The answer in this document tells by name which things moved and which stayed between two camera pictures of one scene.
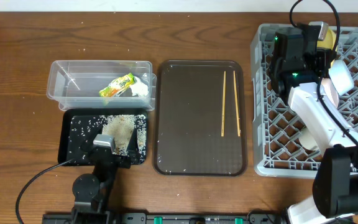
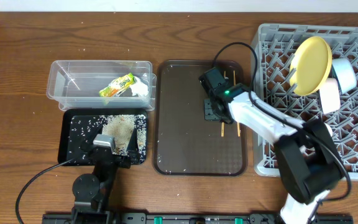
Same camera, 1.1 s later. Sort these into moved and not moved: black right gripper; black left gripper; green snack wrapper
Moved: black right gripper
Not moved: black left gripper; green snack wrapper
